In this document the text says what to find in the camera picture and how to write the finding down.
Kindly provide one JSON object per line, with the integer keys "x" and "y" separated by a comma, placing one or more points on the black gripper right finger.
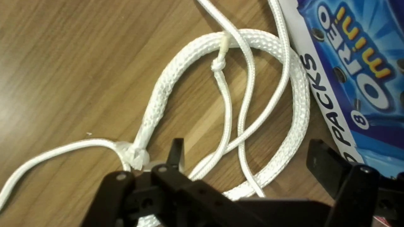
{"x": 361, "y": 197}

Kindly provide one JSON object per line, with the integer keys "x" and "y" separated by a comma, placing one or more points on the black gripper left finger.
{"x": 139, "y": 197}

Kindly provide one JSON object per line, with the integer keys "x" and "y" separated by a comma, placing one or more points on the blue snack cardboard box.
{"x": 361, "y": 63}

